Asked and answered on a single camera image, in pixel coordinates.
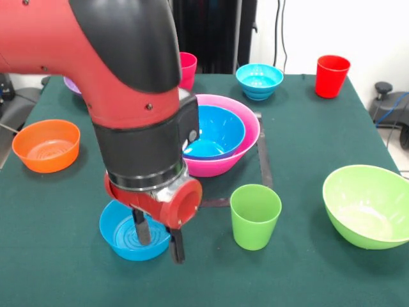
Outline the dark green table cloth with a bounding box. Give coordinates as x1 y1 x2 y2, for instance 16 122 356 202
0 72 409 307

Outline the red cup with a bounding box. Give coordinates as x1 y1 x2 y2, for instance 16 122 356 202
314 54 351 99

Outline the small cyan bowl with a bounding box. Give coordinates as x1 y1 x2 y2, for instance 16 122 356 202
235 63 284 102

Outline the large pink bowl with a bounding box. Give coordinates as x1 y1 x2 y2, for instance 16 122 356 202
183 94 261 178

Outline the pink cup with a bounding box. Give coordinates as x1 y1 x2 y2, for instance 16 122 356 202
178 52 198 92

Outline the black floor device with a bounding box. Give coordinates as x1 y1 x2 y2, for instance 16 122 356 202
369 81 409 129
0 73 44 129

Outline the large green bowl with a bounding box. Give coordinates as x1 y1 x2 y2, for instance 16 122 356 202
322 164 409 251

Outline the large blue bowl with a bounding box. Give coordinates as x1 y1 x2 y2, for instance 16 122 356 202
181 104 247 161

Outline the black wall cable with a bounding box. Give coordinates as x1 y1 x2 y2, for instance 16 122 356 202
274 0 288 76

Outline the orange ribbed bowl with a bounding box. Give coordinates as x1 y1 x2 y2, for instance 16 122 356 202
12 119 81 174

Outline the medium blue ribbed bowl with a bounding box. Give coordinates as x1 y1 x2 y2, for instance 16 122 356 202
98 200 172 262

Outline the green cup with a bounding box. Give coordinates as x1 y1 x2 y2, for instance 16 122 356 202
229 184 282 251

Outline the purple bowl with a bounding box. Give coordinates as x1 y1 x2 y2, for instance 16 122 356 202
63 75 83 98

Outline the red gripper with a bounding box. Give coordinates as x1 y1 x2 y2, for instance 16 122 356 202
104 172 204 265

